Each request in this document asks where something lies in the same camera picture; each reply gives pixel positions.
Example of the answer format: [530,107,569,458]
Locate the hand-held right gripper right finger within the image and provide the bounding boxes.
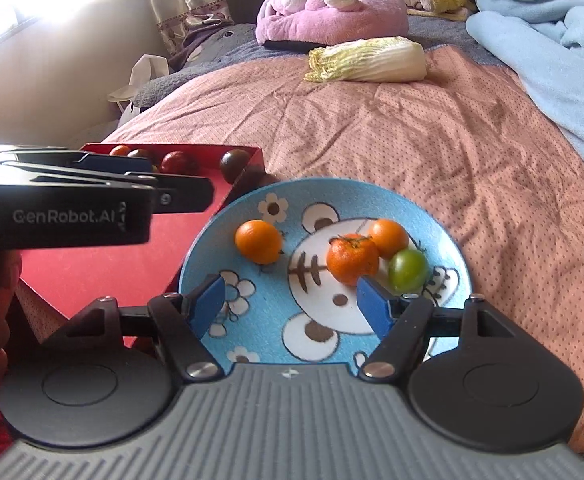
[356,275,518,381]

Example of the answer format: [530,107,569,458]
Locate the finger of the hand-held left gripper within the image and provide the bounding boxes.
[0,162,216,213]
[0,146,153,174]

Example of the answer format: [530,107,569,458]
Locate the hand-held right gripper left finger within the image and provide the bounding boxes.
[46,274,226,382]

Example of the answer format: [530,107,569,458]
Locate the dark red tomato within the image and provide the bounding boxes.
[161,151,197,173]

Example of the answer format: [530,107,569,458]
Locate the green tomato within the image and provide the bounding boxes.
[388,248,429,293]

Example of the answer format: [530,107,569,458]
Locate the large tangerine with stem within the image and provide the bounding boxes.
[326,233,380,286]

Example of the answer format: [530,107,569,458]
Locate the blue cartoon print plate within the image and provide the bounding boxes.
[178,178,473,377]

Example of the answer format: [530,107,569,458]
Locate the orange tangerine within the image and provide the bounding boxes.
[235,220,283,265]
[368,218,410,260]

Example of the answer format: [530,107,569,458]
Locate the red shallow tray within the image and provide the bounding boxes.
[19,142,265,348]

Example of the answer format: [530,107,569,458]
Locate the white paper bag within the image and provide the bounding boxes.
[109,53,169,116]

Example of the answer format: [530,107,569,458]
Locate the pink dotted bedsheet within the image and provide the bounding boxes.
[102,45,584,456]

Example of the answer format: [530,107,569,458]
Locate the napa cabbage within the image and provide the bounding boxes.
[304,36,427,83]

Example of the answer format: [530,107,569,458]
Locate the pink plush toy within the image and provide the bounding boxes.
[256,0,409,47]

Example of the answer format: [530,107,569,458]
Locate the grey blue bed cover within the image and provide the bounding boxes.
[136,12,503,107]

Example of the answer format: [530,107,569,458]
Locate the light blue blanket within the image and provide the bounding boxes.
[466,0,584,187]

